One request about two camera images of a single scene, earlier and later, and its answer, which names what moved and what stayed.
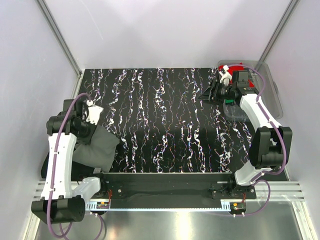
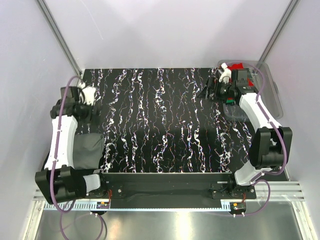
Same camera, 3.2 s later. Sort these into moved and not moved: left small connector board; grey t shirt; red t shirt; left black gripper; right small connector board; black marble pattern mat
Moved: grey t shirt; left black gripper
Not moved: red t shirt; black marble pattern mat; left small connector board; right small connector board
